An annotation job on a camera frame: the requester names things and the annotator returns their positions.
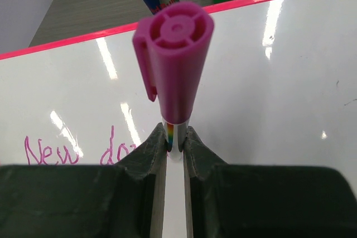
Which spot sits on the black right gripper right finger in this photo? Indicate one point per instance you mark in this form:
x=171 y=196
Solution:
x=234 y=200

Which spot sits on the purple capped marker pen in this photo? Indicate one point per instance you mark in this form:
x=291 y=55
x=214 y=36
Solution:
x=171 y=49

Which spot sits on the pink framed whiteboard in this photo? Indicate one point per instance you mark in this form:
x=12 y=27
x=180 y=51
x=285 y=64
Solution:
x=278 y=88

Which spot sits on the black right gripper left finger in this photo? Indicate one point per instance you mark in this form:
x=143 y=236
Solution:
x=125 y=199

